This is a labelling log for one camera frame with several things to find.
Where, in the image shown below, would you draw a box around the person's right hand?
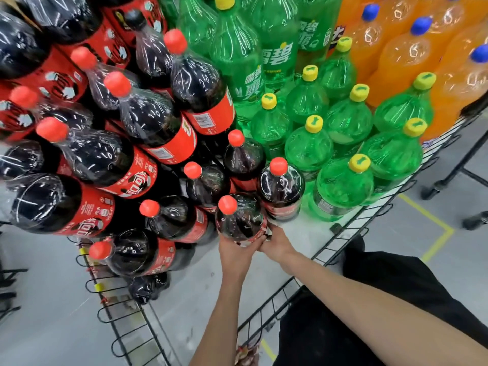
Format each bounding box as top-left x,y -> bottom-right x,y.
259,223 -> 302,266

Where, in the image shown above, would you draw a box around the group of green soda bottles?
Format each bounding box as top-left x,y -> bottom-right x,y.
156,0 -> 437,222

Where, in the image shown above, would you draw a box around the person's right forearm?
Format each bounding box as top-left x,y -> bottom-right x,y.
282,252 -> 488,366

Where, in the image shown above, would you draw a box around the black wire rack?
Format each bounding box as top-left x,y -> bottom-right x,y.
0,220 -> 29,321

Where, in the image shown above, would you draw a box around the pile of dark cola bottles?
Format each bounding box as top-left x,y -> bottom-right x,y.
0,0 -> 306,306

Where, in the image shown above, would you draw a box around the red-capped cola bottle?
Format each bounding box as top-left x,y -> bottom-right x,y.
215,194 -> 268,247

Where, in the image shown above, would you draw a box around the person's left hand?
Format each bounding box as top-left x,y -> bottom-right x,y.
218,233 -> 268,278

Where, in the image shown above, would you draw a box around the black trousers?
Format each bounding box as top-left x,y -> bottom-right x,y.
272,235 -> 488,366

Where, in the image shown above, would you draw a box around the black rack leg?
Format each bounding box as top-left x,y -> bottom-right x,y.
421,129 -> 488,201

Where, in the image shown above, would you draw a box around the person's left forearm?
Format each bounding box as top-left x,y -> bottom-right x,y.
189,272 -> 264,366

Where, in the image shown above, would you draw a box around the black rack foot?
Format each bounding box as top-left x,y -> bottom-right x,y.
462,211 -> 488,231

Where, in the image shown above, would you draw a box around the colourful snack packet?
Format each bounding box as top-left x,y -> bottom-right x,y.
234,340 -> 261,366

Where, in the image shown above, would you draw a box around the white display shelf wire rim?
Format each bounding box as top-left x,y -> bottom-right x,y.
67,106 -> 488,366

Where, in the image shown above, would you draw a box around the row of orange soda bottles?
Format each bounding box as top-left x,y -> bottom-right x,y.
335,0 -> 488,142

